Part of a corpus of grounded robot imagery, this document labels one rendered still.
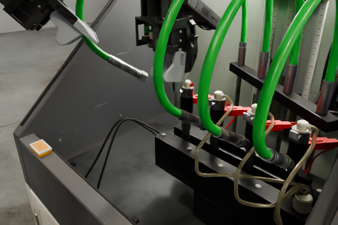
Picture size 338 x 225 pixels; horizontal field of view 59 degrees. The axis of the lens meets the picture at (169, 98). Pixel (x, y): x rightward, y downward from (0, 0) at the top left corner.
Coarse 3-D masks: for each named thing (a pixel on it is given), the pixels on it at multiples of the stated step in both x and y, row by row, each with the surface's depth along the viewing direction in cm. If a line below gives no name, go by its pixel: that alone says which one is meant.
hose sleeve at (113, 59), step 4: (112, 56) 60; (108, 60) 60; (112, 60) 60; (116, 60) 61; (120, 60) 61; (112, 64) 61; (116, 64) 61; (120, 64) 61; (124, 64) 62; (128, 64) 63; (120, 68) 62; (124, 68) 62; (128, 68) 62; (132, 68) 63; (136, 68) 64; (128, 72) 63; (132, 72) 63; (136, 72) 63; (140, 72) 64; (136, 76) 64
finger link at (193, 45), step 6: (192, 36) 52; (192, 42) 52; (186, 48) 53; (192, 48) 52; (186, 54) 53; (192, 54) 53; (186, 60) 54; (192, 60) 54; (186, 66) 54; (192, 66) 55; (186, 72) 55
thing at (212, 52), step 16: (240, 0) 37; (224, 16) 37; (224, 32) 36; (208, 48) 37; (208, 64) 37; (288, 64) 56; (208, 80) 37; (288, 80) 57; (208, 112) 39; (208, 128) 41; (224, 128) 44; (240, 144) 49
